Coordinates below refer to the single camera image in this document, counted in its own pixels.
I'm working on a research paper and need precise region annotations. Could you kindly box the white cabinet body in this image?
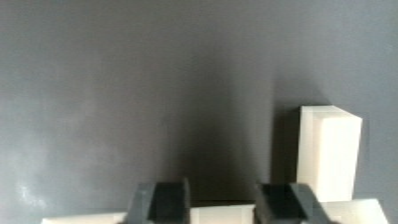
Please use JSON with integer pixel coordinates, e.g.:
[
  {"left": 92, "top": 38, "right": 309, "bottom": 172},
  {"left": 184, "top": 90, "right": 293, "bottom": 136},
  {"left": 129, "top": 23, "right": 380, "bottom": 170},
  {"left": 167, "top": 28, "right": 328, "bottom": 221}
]
[{"left": 41, "top": 106, "right": 389, "bottom": 224}]

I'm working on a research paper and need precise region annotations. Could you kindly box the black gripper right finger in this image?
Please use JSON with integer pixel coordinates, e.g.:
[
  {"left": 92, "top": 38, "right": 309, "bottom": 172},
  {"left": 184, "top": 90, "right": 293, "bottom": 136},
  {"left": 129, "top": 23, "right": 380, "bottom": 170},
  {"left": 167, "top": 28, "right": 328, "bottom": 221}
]
[{"left": 254, "top": 183, "right": 335, "bottom": 224}]

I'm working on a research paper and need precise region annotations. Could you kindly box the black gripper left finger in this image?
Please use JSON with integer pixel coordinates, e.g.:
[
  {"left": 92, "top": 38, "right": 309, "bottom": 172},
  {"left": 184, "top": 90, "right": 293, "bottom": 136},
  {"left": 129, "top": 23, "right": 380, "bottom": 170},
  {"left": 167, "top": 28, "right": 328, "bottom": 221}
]
[{"left": 126, "top": 179, "right": 190, "bottom": 224}]

